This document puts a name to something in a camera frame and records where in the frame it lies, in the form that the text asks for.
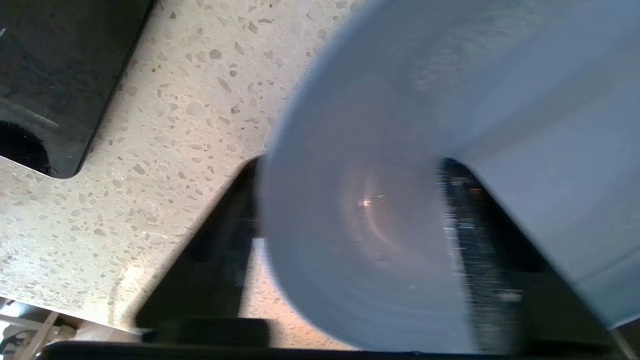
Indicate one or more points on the large blue-grey plate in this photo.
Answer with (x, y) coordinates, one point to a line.
(450, 125)

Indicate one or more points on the black induction cooktop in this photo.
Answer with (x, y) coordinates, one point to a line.
(55, 80)

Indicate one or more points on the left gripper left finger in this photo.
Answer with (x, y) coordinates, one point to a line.
(210, 270)

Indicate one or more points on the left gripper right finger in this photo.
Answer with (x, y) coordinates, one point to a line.
(500, 260)

